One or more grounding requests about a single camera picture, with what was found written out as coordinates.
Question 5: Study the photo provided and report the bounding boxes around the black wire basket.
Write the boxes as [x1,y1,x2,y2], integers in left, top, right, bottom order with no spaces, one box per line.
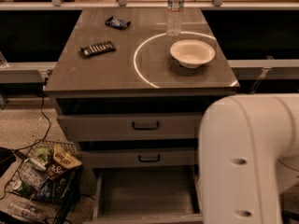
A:
[6,140,82,224]

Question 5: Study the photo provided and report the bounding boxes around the grey drawer cabinet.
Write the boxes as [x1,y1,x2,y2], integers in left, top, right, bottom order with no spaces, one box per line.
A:
[43,7,241,179]

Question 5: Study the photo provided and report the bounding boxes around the black cable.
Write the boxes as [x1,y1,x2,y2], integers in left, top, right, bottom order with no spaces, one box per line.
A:
[0,77,52,201]

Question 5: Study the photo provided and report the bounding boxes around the blue snack bar wrapper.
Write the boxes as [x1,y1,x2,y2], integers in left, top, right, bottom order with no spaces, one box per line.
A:
[106,16,131,30]

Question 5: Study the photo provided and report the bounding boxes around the yellow chip bag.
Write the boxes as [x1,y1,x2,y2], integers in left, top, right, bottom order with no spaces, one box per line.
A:
[53,145,81,169]

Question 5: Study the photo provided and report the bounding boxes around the clear plastic water bottle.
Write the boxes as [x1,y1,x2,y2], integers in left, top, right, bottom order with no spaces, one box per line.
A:
[166,0,185,36]

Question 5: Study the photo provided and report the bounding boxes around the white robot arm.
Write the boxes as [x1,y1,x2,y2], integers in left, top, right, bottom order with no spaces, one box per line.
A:
[199,94,299,224]

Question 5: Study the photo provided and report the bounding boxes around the green can in basket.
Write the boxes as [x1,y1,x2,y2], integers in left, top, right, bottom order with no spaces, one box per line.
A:
[12,179,36,198]

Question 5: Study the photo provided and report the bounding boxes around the dark chocolate bar wrapper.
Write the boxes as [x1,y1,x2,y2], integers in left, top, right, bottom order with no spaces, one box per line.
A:
[79,41,116,58]

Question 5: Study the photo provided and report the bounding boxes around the plastic bottle on floor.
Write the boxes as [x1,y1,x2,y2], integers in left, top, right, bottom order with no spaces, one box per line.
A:
[7,202,48,222]

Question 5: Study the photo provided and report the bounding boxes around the dark red snack bag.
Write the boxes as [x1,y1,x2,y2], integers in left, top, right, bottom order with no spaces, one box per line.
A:
[47,164,65,180]

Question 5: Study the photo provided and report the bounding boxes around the white paper bowl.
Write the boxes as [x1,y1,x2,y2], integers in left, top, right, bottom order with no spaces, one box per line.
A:
[170,39,216,68]

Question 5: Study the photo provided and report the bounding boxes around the green snack bag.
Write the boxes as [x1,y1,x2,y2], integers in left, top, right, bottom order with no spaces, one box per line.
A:
[34,147,53,166]

